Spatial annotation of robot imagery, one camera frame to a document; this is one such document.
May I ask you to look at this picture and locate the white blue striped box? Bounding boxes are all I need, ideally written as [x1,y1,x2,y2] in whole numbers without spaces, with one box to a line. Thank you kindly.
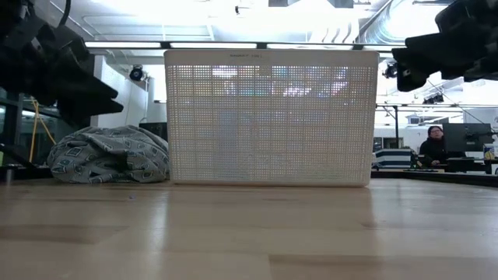
[373,148,416,169]

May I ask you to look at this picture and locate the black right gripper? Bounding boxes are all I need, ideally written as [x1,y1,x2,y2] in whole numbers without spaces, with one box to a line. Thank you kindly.
[391,0,498,93]

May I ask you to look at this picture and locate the white perforated plastic basket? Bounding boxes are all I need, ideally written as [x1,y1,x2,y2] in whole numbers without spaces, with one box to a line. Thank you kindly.
[163,49,381,187]

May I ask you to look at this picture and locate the person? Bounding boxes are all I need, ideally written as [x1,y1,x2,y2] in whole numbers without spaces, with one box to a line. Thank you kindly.
[418,124,468,169]

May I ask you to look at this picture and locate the silver ventilation duct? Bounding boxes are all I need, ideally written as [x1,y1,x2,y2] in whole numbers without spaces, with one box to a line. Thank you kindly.
[357,0,440,44]

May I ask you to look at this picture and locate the black computer monitor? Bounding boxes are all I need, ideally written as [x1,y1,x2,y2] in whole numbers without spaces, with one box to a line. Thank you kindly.
[442,122,496,153]

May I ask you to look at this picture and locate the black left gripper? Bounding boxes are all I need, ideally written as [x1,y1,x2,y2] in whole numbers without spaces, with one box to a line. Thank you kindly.
[0,15,125,126]

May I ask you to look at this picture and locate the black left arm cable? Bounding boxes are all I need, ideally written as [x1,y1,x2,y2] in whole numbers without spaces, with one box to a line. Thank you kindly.
[59,0,74,26]

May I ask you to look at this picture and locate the grey patterned cloth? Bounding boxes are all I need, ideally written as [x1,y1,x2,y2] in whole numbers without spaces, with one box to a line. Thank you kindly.
[46,124,171,184]

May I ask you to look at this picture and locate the yellow strap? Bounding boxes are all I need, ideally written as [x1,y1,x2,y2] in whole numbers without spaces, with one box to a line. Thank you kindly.
[29,99,58,164]

